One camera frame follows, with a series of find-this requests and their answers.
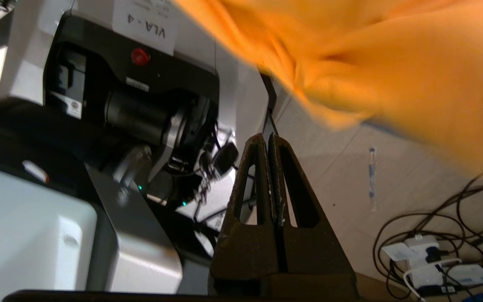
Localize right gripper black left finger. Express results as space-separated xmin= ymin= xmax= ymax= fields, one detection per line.
xmin=208 ymin=133 xmax=278 ymax=290

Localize white power strip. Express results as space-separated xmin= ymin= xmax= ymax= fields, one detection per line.
xmin=404 ymin=234 xmax=447 ymax=289

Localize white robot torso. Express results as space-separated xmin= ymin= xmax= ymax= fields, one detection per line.
xmin=0 ymin=0 xmax=276 ymax=143

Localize white charging cable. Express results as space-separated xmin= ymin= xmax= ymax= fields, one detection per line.
xmin=402 ymin=258 xmax=463 ymax=302

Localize black cable bundle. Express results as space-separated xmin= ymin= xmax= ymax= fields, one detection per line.
xmin=164 ymin=122 xmax=252 ymax=225

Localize black floor cables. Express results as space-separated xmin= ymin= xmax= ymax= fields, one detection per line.
xmin=373 ymin=173 xmax=483 ymax=301

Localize red emergency stop button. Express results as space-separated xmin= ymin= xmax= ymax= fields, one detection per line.
xmin=131 ymin=47 xmax=151 ymax=67

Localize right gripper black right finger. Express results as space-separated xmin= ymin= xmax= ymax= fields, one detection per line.
xmin=268 ymin=133 xmax=357 ymax=290

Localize yellow polo shirt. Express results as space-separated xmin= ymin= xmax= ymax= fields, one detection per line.
xmin=174 ymin=0 xmax=483 ymax=177

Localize white paper label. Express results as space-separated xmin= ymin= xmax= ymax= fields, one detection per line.
xmin=112 ymin=0 xmax=180 ymax=56

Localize white power adapter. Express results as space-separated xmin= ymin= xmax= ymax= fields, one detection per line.
xmin=448 ymin=263 xmax=483 ymax=286

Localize white blue pen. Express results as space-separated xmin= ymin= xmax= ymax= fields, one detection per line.
xmin=368 ymin=146 xmax=377 ymax=212

